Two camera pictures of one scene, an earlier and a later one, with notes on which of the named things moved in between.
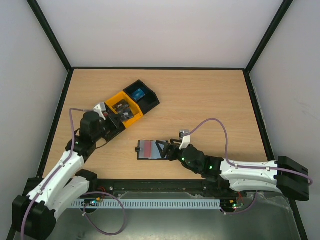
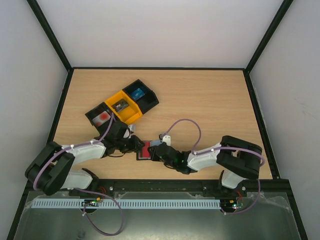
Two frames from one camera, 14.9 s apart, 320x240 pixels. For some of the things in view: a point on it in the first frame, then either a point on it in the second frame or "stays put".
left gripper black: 114,125 → 134,144
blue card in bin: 138,94 stays put
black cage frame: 69,69 stays put
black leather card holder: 148,149 stays put
